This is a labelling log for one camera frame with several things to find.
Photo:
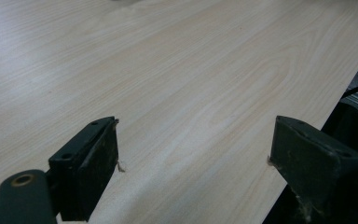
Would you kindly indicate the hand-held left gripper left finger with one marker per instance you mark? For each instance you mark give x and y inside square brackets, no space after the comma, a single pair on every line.
[87,161]

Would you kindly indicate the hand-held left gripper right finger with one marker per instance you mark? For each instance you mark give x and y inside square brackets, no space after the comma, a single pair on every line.
[313,161]

